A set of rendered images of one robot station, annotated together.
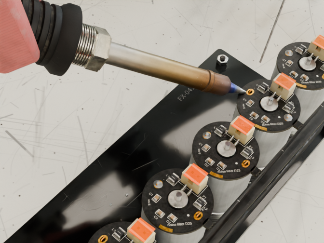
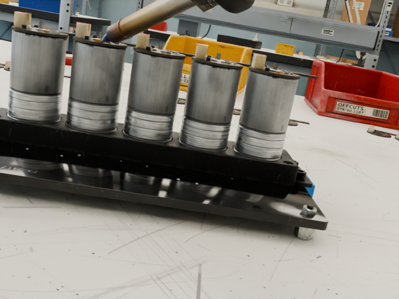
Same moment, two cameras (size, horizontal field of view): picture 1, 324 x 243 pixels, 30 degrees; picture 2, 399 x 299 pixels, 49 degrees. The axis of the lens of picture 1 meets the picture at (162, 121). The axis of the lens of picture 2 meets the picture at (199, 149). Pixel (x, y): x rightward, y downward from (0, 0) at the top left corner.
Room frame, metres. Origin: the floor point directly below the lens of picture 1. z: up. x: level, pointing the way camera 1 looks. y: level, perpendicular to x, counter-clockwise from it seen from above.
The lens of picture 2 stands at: (0.23, 0.16, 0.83)
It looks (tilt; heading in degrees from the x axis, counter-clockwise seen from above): 16 degrees down; 232
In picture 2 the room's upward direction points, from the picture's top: 10 degrees clockwise
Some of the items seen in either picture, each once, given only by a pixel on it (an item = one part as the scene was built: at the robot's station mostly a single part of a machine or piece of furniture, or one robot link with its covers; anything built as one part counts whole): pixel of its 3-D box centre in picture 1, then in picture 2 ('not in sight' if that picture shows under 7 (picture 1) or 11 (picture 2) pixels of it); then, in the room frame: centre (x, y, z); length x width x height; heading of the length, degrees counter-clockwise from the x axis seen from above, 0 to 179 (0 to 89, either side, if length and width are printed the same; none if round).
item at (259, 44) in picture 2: not in sight; (239, 41); (-1.58, -1.94, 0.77); 0.24 x 0.16 x 0.04; 123
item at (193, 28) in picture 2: not in sight; (189, 28); (-1.31, -2.09, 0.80); 0.15 x 0.12 x 0.10; 48
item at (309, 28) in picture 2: not in sight; (256, 21); (-1.49, -1.71, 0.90); 1.30 x 0.06 x 0.12; 137
